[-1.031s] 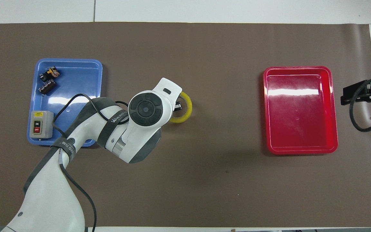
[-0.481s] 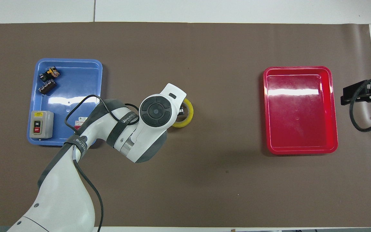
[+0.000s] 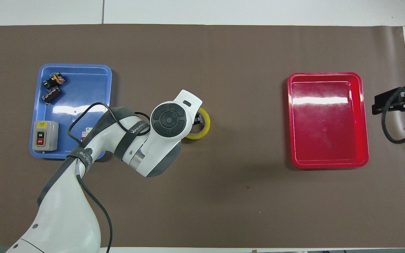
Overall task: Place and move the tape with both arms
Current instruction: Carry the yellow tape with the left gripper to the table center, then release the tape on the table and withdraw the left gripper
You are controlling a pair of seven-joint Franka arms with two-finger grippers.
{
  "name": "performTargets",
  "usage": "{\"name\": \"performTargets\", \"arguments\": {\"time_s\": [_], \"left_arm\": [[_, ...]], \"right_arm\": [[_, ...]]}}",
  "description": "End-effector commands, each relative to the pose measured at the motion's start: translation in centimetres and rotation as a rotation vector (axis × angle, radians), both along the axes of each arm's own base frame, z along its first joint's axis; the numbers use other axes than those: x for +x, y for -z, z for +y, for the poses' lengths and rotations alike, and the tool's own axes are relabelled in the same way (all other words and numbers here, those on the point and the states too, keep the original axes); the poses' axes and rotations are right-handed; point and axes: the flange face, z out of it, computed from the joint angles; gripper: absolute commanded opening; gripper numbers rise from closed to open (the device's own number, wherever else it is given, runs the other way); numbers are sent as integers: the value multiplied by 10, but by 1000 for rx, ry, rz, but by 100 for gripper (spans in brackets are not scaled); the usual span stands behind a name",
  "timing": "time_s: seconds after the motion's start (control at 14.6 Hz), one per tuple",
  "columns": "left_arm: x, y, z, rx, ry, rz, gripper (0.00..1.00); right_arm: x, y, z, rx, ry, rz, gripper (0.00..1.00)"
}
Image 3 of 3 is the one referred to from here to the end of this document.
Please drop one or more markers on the small brown black component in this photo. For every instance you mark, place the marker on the small brown black component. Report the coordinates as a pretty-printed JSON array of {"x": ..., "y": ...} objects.
[{"x": 51, "y": 95}]

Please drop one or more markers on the blue plastic tray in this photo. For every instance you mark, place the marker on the blue plastic tray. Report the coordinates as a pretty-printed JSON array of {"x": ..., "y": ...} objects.
[{"x": 83, "y": 88}]

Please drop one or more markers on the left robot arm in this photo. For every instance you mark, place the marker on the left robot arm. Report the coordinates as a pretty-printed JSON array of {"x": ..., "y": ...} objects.
[{"x": 65, "y": 218}]

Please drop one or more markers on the small white red component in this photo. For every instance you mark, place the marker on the small white red component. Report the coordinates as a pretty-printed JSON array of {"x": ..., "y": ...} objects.
[{"x": 87, "y": 133}]

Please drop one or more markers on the grey switch box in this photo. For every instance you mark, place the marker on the grey switch box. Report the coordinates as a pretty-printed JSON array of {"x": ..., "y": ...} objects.
[{"x": 45, "y": 135}]

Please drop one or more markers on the small black orange component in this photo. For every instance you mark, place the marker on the small black orange component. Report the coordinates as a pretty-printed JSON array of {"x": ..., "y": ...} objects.
[{"x": 59, "y": 78}]

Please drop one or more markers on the yellow tape roll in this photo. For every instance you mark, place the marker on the yellow tape roll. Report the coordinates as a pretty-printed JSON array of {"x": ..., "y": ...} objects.
[{"x": 206, "y": 130}]

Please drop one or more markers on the red plastic tray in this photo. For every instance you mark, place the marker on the red plastic tray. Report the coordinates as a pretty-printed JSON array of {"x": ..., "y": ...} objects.
[{"x": 329, "y": 133}]

